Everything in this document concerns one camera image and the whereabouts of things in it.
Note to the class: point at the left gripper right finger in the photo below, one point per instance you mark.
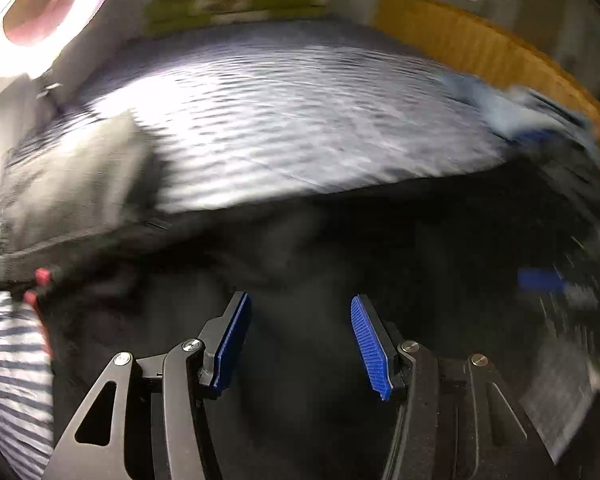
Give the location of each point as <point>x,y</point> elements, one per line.
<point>383,364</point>

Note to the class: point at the green patterned folded blanket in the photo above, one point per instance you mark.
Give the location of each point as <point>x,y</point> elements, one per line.
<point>164,17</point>

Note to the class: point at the yellow wooden slat headboard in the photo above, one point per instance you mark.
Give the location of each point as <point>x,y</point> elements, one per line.
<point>465,42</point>

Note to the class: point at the grey folded trousers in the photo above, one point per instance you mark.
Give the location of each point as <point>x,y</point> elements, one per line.
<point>94,183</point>

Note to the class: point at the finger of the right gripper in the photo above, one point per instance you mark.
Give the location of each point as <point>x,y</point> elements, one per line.
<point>540,280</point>

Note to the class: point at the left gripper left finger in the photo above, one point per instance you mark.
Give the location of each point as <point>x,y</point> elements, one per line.
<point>223,338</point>

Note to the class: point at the light blue clothes pile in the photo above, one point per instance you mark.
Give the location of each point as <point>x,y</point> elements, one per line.
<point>517,112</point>

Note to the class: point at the blue striped quilt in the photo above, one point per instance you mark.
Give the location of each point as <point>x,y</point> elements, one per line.
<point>303,162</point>

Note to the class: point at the black garment with red loops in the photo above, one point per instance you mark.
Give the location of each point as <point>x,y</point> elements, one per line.
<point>443,328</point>

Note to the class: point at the black ring light tripod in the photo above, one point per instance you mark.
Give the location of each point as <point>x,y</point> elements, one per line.
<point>47,92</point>

